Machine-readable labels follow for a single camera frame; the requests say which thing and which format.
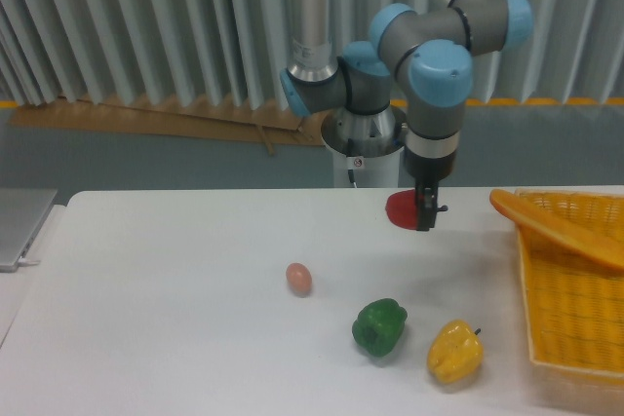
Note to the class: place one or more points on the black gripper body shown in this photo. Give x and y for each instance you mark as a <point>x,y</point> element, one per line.
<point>428,172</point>

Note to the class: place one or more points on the red bell pepper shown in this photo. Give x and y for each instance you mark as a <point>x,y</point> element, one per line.
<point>401,209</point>

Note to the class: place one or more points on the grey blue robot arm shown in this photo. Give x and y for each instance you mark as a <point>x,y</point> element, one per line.
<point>404,89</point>

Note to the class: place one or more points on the yellow woven basket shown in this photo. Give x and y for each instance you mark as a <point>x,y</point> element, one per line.
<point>573,306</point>

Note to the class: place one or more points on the green bell pepper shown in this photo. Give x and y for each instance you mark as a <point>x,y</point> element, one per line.
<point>379,326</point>

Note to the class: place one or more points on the brown egg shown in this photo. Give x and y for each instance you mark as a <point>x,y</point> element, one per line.
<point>299,279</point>

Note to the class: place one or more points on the yellow bell pepper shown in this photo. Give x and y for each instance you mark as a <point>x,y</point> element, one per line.
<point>456,353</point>

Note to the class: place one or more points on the brown cardboard sheet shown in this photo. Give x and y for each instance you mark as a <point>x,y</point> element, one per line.
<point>268,125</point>

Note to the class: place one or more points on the silver laptop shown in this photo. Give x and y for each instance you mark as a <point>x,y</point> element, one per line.
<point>23,213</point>

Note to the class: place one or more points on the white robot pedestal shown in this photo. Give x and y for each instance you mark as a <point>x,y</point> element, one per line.
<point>365,162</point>

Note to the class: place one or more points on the orange basket handle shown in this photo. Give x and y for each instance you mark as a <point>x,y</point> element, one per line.
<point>596,247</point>

